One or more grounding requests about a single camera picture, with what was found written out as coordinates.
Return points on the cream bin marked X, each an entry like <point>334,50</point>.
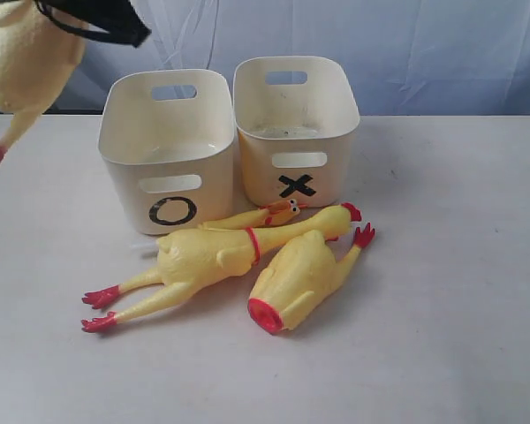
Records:
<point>297,121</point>

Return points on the headless rubber chicken body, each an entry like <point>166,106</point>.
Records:
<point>301,275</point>

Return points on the whole rubber chicken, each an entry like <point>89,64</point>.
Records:
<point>37,58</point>
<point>193,259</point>

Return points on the broken chicken head with squeaker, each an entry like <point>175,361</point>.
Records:
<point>274,214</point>

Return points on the cream bin marked O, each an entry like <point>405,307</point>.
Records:
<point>167,140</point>

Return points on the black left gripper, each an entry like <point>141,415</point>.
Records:
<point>118,21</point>

